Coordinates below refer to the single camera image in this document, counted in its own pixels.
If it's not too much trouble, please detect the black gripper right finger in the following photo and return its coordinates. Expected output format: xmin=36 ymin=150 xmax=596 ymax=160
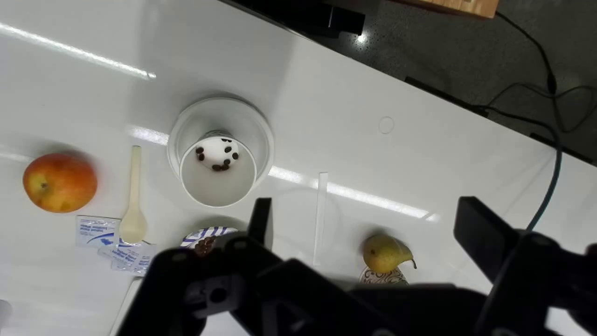
xmin=454 ymin=195 xmax=521 ymax=287

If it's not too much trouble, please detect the upside-down patterned paper cup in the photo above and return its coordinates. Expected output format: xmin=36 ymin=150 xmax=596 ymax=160
xmin=363 ymin=268 xmax=409 ymax=285

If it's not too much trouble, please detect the green pear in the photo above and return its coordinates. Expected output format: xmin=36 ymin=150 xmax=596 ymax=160
xmin=363 ymin=233 xmax=417 ymax=274

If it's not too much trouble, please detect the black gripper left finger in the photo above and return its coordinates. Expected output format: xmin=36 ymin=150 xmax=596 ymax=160
xmin=249 ymin=197 xmax=273 ymax=242

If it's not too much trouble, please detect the patterned paper coffee cup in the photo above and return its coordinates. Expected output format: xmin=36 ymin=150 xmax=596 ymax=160
xmin=182 ymin=135 xmax=258 ymax=206

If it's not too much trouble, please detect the white saucer plate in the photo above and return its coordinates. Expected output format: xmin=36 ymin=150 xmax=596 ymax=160
xmin=167 ymin=94 xmax=275 ymax=197

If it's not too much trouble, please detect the cream plastic spoon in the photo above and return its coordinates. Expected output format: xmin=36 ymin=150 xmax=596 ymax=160
xmin=118 ymin=145 xmax=148 ymax=242

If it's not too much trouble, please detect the blue white patterned paper bowl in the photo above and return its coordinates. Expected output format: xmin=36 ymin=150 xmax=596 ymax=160
xmin=182 ymin=225 xmax=236 ymax=255

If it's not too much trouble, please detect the black cable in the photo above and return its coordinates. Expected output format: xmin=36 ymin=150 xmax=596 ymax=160
xmin=404 ymin=9 xmax=597 ymax=233

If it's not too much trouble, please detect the red yellow apple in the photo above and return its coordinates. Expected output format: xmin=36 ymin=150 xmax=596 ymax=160
xmin=23 ymin=150 xmax=99 ymax=212

